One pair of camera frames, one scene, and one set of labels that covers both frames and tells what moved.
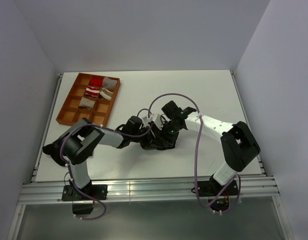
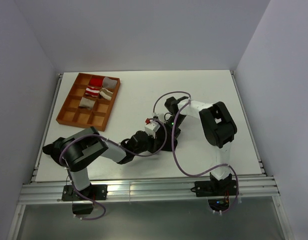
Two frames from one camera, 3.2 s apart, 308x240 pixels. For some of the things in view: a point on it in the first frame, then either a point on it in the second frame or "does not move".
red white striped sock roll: [92, 91] does not move
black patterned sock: [54, 150] does not move
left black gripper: [144, 129] → [156, 143]
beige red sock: [87, 102] does not move
